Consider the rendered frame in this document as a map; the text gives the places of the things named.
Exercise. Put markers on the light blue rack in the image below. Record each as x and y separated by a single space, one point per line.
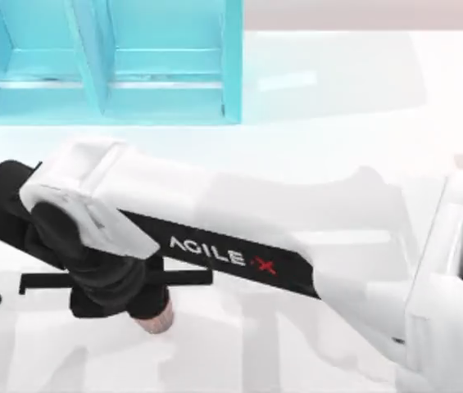
92 61

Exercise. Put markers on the pink ribbed cup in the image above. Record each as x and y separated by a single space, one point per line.
158 321

